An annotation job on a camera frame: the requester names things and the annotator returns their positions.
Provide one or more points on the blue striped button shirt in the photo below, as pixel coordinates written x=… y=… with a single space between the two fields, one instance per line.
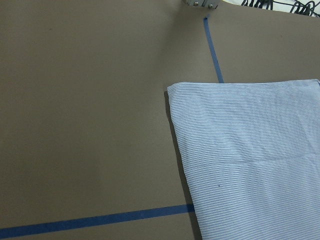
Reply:
x=251 y=157

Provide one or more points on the aluminium frame post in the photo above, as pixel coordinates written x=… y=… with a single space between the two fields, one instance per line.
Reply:
x=207 y=4

